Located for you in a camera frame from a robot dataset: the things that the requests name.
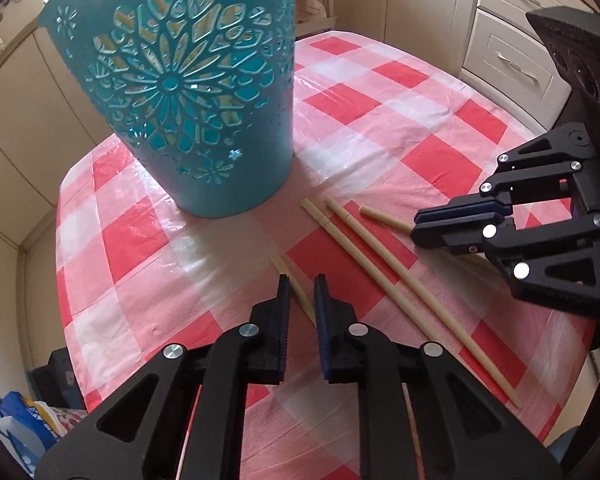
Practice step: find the dark box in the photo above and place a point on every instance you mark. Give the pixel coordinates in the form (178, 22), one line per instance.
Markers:
(60, 375)

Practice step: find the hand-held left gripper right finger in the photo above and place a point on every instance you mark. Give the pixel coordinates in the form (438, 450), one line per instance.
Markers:
(340, 340)

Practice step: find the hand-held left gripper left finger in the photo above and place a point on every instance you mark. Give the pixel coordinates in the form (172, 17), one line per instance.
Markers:
(260, 340)

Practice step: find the pale wooden chopstick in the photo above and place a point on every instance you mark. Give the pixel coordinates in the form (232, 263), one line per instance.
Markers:
(302, 303)
(405, 282)
(360, 258)
(385, 218)

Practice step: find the blue plastic bag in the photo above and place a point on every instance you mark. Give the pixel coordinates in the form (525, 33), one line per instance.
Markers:
(22, 422)

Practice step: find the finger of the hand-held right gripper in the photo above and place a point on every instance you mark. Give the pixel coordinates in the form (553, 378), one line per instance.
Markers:
(460, 210)
(545, 270)

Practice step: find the cream kitchen cabinets with doors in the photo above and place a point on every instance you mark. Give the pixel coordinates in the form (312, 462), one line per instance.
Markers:
(15, 160)

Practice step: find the red white checkered tablecloth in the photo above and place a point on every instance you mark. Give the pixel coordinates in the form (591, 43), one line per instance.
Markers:
(380, 125)

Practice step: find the cream kitchen cabinets with drawers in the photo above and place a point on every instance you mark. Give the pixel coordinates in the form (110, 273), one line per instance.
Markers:
(500, 45)

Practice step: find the teal perforated plastic bin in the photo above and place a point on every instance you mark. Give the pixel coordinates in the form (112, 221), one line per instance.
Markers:
(190, 110)

